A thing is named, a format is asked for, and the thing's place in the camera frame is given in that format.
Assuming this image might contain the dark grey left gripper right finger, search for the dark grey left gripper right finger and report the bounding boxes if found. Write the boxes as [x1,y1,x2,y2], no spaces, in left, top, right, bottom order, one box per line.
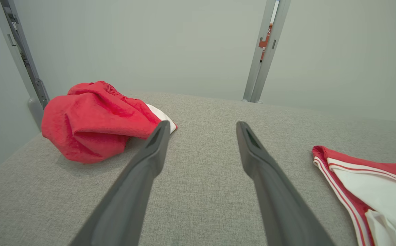
[236,121,336,246]

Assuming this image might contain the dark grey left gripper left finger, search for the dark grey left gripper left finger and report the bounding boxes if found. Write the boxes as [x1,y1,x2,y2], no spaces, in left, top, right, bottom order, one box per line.
[69,120,171,246]

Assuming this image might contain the red shorts with white stripe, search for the red shorts with white stripe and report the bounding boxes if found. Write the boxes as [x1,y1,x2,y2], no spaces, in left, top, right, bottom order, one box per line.
[41,81,178,164]

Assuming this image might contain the red white striped jersey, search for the red white striped jersey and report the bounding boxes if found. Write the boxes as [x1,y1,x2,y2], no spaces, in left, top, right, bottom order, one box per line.
[312,146,396,246]

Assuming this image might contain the red printed sign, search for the red printed sign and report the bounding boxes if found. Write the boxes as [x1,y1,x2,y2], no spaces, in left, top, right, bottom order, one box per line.
[258,22,274,63]

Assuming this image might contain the grey double metal post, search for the grey double metal post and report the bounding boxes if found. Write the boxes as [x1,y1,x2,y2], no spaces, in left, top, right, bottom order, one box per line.
[242,0,291,104]

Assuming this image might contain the grey metal frame with curved leg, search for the grey metal frame with curved leg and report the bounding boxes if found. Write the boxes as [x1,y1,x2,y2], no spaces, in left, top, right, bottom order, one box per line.
[0,0,51,130]

